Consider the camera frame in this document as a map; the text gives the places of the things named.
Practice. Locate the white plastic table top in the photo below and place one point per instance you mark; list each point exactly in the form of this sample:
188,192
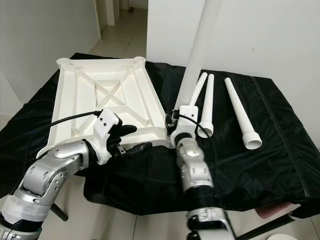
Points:
80,85

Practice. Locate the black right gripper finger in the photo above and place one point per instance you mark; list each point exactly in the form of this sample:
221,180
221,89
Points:
168,125

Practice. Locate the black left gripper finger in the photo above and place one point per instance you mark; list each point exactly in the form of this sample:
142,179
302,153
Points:
140,148
127,129

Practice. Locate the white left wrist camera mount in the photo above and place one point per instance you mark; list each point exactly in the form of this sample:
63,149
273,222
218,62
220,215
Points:
107,122

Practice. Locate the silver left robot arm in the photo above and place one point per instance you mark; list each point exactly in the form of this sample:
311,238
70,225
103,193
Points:
55,175

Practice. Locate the white round base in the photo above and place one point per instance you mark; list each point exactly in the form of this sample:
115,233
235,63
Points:
297,236

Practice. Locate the white plastic table leg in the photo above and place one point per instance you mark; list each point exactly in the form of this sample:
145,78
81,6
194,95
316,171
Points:
199,90
202,45
240,110
208,100

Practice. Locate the black cloth table cover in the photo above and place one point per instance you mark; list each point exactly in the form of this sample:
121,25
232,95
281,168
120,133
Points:
270,170

